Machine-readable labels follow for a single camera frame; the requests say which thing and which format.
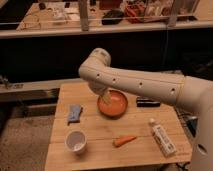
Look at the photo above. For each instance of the black bag on shelf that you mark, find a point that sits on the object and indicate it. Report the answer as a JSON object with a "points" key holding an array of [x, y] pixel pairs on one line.
{"points": [[112, 17]]}

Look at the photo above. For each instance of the black rectangular block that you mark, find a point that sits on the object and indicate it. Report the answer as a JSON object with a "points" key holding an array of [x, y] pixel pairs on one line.
{"points": [[144, 102]]}

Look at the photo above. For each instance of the white bottle with label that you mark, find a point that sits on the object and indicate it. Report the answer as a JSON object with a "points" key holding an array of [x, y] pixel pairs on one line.
{"points": [[161, 137]]}

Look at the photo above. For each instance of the orange carrot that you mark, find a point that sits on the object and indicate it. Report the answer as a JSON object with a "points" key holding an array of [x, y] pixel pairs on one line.
{"points": [[123, 140]]}

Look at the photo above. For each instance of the metal clamp on rail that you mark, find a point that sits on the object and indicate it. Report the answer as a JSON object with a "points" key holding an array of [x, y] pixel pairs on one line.
{"points": [[5, 82]]}

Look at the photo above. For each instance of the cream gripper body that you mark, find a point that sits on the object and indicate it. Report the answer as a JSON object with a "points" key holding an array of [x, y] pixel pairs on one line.
{"points": [[105, 95]]}

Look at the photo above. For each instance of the red object on shelf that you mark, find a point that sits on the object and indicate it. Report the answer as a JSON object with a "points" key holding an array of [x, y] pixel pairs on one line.
{"points": [[134, 13]]}

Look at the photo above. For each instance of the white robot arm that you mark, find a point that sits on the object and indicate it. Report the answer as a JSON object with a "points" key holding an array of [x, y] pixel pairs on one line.
{"points": [[191, 94]]}

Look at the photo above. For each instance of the white paper cup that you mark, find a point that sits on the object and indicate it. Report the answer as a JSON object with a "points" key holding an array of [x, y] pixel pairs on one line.
{"points": [[76, 142]]}

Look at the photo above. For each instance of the grey metal post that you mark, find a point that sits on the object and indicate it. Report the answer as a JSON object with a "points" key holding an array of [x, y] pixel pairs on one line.
{"points": [[82, 4], [174, 13]]}

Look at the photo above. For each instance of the orange ceramic bowl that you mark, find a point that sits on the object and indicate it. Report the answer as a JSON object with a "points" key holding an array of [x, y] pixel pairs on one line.
{"points": [[117, 105]]}

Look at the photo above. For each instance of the black power box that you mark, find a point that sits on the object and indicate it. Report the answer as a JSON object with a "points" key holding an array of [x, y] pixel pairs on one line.
{"points": [[192, 125]]}

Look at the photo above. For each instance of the grey metal post right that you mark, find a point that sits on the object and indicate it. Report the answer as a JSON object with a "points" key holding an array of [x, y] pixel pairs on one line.
{"points": [[174, 13]]}

